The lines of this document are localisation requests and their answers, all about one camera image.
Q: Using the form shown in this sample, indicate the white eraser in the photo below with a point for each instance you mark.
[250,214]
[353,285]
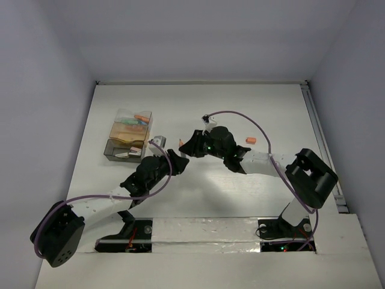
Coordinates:
[124,155]

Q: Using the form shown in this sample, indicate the orange highlighter pen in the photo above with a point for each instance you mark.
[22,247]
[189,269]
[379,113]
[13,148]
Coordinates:
[142,118]

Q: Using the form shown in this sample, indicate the green highlighter pen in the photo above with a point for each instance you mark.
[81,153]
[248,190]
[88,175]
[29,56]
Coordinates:
[131,122]

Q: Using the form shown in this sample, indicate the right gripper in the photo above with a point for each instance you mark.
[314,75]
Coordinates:
[193,147]

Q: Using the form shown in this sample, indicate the orange eraser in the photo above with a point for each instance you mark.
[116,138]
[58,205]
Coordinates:
[251,140]

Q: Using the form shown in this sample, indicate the pink highlighter pen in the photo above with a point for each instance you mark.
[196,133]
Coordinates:
[136,128]

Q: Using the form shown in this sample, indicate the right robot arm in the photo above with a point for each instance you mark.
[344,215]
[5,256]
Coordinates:
[309,178]

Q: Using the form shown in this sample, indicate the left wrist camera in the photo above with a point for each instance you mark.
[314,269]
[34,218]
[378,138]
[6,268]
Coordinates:
[157,145]

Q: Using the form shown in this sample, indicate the dark grey plastic container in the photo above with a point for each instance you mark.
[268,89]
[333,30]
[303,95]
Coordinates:
[116,147]

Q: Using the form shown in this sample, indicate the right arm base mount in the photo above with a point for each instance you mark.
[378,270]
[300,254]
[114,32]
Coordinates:
[277,236]

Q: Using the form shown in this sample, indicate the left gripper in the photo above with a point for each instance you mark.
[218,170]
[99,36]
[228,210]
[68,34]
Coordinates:
[169,162]

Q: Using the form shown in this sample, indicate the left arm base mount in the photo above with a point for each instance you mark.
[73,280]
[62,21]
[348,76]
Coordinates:
[133,238]

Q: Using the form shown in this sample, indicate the clear plastic container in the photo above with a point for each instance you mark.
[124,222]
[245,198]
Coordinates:
[126,114]

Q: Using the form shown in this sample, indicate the silver foil strip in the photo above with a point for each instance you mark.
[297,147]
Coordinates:
[205,235]

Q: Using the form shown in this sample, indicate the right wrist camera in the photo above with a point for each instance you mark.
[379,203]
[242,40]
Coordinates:
[209,123]

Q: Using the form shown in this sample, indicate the orange plastic container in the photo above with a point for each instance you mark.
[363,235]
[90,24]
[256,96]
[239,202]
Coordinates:
[120,133]

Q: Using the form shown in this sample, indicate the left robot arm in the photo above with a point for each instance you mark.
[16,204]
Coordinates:
[70,224]

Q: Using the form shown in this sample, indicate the small boxed eraser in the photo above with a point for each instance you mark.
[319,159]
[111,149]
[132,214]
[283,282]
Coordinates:
[135,150]

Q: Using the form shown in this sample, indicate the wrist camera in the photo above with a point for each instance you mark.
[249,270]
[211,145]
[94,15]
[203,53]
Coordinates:
[209,123]
[157,145]

